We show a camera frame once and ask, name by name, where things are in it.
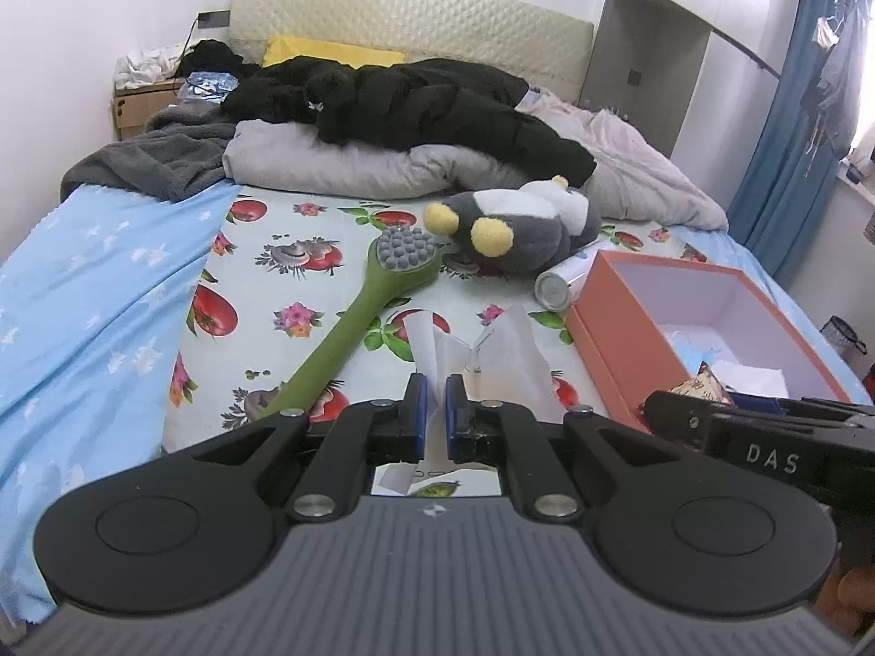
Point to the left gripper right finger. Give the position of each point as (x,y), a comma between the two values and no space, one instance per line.
(532,458)

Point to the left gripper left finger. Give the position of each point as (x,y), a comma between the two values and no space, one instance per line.
(365,435)

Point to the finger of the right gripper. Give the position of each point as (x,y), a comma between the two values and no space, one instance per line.
(821,409)
(681,418)

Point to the dark red snack packet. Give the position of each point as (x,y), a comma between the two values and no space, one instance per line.
(704,385)

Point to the white tissue paper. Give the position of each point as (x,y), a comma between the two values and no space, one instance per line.
(752,380)

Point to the clear plastic pouch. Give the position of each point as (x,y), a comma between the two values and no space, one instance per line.
(502,364)

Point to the blue surgical face mask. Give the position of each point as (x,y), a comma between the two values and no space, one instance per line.
(694,344)

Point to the orange cardboard box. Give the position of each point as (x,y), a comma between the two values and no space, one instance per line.
(630,305)

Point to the white aluminium can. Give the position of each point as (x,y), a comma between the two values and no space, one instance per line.
(557,288)

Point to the green massage hammer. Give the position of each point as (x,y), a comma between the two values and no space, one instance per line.
(400,260)

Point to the fruit print tablecloth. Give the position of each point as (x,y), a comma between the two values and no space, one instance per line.
(283,269)

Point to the grey penguin plush toy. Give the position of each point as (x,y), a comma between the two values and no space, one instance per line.
(522,231)

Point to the grey duvet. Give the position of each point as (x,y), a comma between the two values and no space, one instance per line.
(632,181)

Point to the blue curtain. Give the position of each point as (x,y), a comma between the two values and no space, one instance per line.
(782,199)

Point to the hanging clothes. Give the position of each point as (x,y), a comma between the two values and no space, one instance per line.
(832,100)

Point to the light blue bedsheet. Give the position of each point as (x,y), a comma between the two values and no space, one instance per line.
(93,309)

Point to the black jacket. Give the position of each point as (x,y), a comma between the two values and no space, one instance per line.
(435,101)

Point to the dark grey blanket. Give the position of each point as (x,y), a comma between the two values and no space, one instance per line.
(179,154)

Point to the blue plastic packet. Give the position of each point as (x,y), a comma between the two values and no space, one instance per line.
(207,86)

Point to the cream padded headboard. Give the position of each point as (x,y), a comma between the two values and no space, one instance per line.
(544,47)

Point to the yellow pillow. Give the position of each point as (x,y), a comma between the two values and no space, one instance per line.
(284,48)

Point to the wooden nightstand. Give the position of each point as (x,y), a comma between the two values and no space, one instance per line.
(132,108)

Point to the white crumpled cloth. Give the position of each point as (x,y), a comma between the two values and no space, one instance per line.
(140,68)

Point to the black wire basket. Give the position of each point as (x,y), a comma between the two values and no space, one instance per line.
(843,338)

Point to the grey wall cabinet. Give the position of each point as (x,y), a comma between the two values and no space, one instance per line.
(648,56)

